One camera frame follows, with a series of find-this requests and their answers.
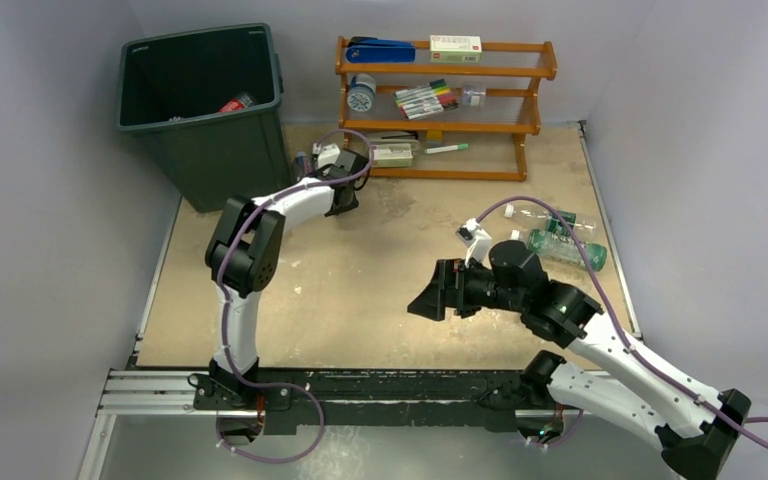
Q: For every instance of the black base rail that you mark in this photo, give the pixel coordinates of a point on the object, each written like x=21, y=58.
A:
x=284, y=399

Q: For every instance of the green label bottle white cap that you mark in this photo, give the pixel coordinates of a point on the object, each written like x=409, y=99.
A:
x=536, y=217

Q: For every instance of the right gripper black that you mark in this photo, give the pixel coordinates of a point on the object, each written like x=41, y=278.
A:
x=455, y=289

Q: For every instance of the dark green plastic bin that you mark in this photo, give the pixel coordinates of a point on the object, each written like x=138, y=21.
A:
x=170, y=89

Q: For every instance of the orange wooden shelf rack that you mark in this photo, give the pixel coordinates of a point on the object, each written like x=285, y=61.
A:
x=528, y=122

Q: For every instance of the white green small box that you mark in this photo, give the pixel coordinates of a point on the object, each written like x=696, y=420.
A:
x=455, y=49

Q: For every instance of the small clear jar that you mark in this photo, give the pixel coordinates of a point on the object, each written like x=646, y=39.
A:
x=473, y=95

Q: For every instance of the blue stapler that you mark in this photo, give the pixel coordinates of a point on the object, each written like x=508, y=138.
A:
x=375, y=50

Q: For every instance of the green capped white marker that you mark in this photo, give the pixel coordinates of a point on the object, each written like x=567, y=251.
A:
x=446, y=148

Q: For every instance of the red label bottle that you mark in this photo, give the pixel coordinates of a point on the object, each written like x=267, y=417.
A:
x=241, y=101

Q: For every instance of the white red box lower shelf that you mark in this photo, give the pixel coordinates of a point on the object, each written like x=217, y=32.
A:
x=393, y=155

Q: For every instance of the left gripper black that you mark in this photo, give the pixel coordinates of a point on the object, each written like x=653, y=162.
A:
x=352, y=206

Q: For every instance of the green bottle far right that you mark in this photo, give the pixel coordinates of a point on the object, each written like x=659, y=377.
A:
x=562, y=249

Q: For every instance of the pack of coloured markers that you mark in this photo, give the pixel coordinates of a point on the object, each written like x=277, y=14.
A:
x=426, y=100

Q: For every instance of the small clear bottle purple label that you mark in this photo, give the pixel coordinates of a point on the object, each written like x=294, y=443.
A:
x=302, y=165

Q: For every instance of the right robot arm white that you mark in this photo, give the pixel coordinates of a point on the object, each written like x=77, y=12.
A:
x=693, y=426

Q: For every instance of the round tape roll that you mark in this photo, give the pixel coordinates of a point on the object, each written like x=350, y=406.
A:
x=361, y=93

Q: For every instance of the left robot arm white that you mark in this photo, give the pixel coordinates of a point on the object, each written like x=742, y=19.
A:
x=244, y=250

